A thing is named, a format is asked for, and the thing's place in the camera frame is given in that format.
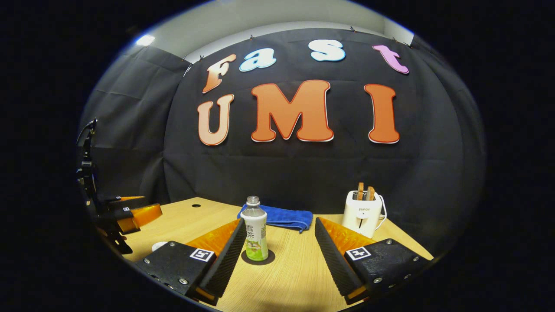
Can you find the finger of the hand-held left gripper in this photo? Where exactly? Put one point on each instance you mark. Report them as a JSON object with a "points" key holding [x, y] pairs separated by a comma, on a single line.
{"points": [[145, 214], [130, 202]]}

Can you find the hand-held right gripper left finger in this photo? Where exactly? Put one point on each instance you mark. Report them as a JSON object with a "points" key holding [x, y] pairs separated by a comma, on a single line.
{"points": [[225, 260]]}

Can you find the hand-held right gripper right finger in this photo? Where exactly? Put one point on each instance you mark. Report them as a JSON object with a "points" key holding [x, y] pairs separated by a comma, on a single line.
{"points": [[331, 260]]}

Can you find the white teacup lid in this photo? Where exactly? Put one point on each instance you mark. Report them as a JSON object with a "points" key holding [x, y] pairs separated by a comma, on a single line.
{"points": [[159, 246]]}

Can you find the water bottle with white label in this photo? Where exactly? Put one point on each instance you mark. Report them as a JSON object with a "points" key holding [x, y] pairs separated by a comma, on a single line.
{"points": [[256, 234]]}

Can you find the dark round coaster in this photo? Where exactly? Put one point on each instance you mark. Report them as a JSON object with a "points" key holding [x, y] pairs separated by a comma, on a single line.
{"points": [[271, 258]]}

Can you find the white toaster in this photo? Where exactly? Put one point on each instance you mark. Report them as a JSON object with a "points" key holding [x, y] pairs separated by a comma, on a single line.
{"points": [[360, 216]]}

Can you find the blue towel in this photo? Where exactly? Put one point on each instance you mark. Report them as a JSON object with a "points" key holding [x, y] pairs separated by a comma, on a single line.
{"points": [[286, 216]]}

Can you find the brown toast slice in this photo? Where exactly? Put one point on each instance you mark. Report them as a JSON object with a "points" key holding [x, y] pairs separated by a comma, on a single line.
{"points": [[370, 193], [360, 191]]}

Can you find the black backdrop cloth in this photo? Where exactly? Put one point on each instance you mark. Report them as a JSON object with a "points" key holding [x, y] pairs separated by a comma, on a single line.
{"points": [[282, 173]]}

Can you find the small ceiling light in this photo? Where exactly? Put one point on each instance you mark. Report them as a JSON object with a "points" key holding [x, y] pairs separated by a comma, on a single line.
{"points": [[145, 40]]}

